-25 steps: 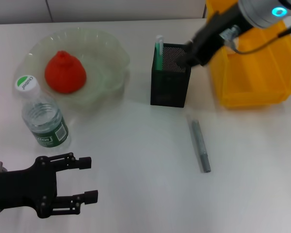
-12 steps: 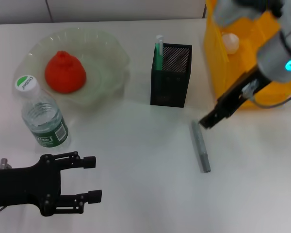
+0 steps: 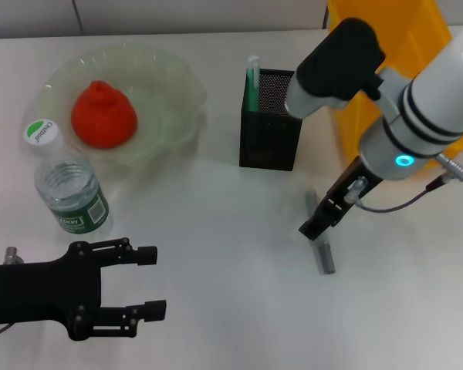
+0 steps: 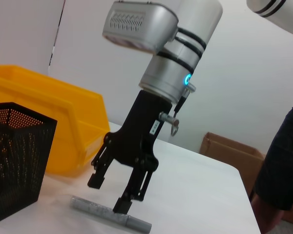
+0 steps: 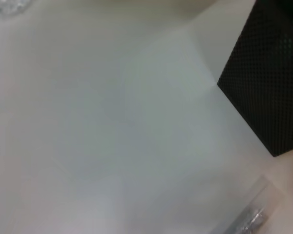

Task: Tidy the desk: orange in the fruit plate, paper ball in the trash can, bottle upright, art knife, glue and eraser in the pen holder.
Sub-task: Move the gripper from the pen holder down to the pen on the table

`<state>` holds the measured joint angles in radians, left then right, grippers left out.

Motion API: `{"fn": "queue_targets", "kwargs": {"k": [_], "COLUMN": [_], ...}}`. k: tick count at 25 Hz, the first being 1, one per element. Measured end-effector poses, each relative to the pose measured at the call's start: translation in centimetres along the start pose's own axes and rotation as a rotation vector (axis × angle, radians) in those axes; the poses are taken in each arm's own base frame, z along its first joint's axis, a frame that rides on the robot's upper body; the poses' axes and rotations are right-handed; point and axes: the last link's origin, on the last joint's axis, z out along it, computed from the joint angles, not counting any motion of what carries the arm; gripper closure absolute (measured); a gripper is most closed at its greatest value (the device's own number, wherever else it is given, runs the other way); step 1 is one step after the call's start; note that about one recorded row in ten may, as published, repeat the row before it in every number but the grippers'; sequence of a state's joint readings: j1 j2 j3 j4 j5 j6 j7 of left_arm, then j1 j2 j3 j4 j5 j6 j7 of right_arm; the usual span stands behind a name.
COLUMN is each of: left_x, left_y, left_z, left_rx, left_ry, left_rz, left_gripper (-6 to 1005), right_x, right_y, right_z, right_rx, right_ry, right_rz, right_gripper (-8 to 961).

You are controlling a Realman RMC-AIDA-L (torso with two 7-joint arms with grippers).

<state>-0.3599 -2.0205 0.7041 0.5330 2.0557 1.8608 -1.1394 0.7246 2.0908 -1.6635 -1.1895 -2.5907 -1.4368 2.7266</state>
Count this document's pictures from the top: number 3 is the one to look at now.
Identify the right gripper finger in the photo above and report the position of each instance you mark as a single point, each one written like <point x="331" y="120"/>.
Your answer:
<point x="318" y="227"/>

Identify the yellow plastic storage bin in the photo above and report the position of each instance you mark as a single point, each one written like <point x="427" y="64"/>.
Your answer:
<point x="409" y="23"/>

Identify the orange knitted toy fruit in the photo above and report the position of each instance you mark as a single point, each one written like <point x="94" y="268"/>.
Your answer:
<point x="104" y="115"/>

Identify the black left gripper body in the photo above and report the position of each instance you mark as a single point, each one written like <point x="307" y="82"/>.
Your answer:
<point x="42" y="294"/>

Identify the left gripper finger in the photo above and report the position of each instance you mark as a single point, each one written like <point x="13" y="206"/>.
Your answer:
<point x="146" y="255"/>
<point x="154" y="311"/>

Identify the translucent green glass fruit plate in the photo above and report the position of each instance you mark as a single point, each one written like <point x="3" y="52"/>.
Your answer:
<point x="166" y="96"/>

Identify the mint green pen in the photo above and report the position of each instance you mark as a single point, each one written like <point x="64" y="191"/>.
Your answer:
<point x="251" y="88"/>

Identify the black mesh pen holder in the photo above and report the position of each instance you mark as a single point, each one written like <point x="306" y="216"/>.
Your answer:
<point x="268" y="142"/>

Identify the clear water bottle green label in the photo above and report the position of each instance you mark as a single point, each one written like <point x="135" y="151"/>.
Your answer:
<point x="71" y="192"/>

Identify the grey marker pen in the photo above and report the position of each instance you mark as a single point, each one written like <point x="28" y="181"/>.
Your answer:
<point x="326" y="260"/>

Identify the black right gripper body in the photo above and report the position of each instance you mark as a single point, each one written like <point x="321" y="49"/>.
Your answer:
<point x="347" y="192"/>

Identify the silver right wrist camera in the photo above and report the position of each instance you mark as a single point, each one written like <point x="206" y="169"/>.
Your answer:
<point x="332" y="65"/>

